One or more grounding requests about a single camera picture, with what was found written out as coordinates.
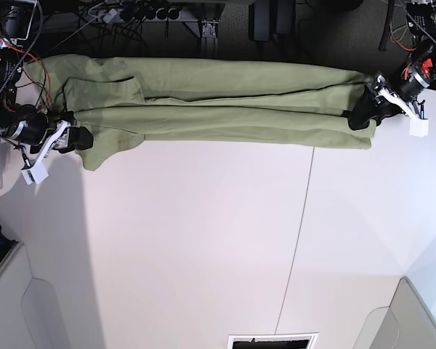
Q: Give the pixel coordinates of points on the black power strip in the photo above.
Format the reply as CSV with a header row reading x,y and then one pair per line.
x,y
125,12

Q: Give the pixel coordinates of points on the right gripper body black cylinder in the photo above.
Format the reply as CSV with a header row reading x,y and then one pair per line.
x,y
28,125

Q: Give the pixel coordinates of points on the grey chair left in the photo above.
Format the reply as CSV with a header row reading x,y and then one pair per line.
x,y
30,314

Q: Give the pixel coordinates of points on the grey chair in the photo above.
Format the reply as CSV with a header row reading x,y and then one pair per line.
x,y
30,314
405,323

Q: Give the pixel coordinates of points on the grey table leg bracket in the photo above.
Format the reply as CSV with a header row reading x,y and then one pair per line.
x,y
209,39

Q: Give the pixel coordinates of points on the white framed floor vent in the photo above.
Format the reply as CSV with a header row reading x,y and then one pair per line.
x,y
296,341

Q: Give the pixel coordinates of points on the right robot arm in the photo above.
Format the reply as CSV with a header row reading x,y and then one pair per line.
x,y
21,24

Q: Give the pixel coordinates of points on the left gripper body black cylinder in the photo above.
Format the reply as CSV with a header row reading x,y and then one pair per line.
x,y
411,78

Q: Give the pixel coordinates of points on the grey chair right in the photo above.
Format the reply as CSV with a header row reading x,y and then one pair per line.
x,y
405,323

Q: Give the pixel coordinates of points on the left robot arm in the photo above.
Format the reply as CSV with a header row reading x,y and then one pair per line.
x,y
421,22

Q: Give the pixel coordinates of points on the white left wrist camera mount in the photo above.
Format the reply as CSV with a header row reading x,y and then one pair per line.
x,y
418,124

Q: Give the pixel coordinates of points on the green t-shirt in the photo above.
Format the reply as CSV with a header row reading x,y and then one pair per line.
x,y
125,101

